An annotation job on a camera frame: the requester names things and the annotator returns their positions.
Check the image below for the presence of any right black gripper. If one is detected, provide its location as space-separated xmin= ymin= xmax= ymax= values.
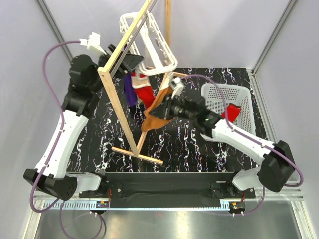
xmin=149 ymin=94 xmax=196 ymax=121

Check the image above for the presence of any white plastic clip hanger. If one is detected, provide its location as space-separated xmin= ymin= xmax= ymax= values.
xmin=130 ymin=11 xmax=178 ymax=76

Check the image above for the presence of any orange sock with cream cuff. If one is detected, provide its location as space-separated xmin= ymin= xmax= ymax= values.
xmin=141 ymin=87 xmax=174 ymax=132

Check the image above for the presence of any red sock with cream cuff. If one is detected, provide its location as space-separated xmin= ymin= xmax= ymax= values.
xmin=130 ymin=71 xmax=155 ymax=109

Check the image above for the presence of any purple sock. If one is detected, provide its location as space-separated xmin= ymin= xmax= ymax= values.
xmin=123 ymin=74 xmax=138 ymax=107

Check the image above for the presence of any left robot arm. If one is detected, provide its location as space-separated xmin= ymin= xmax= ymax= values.
xmin=23 ymin=53 xmax=110 ymax=201

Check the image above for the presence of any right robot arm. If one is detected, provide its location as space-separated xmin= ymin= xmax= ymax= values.
xmin=150 ymin=95 xmax=295 ymax=198

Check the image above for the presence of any grey metal rack rod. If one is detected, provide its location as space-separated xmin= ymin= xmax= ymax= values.
xmin=105 ymin=0 xmax=157 ymax=78

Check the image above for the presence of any red sock in basket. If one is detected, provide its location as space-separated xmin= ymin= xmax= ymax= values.
xmin=226 ymin=103 xmax=241 ymax=123

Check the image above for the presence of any black marble pattern mat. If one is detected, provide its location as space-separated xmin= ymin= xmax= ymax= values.
xmin=68 ymin=68 xmax=267 ymax=172

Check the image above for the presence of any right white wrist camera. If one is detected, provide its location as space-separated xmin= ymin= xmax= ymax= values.
xmin=168 ymin=77 xmax=184 ymax=98

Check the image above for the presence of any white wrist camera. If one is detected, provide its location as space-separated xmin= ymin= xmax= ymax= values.
xmin=168 ymin=77 xmax=184 ymax=98
xmin=79 ymin=32 xmax=107 ymax=56

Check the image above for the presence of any wooden drying rack frame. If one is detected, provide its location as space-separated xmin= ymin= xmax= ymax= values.
xmin=98 ymin=0 xmax=181 ymax=165

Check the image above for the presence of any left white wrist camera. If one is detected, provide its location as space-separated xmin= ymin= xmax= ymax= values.
xmin=79 ymin=32 xmax=107 ymax=56

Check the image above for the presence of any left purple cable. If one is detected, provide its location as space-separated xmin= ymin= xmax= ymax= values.
xmin=29 ymin=40 xmax=108 ymax=239

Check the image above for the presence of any purple cable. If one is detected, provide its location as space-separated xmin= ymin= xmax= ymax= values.
xmin=179 ymin=74 xmax=304 ymax=216
xmin=29 ymin=40 xmax=108 ymax=239

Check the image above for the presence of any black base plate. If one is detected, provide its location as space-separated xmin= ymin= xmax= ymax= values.
xmin=79 ymin=172 xmax=262 ymax=211

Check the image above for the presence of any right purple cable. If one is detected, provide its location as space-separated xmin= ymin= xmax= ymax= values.
xmin=179 ymin=74 xmax=304 ymax=216

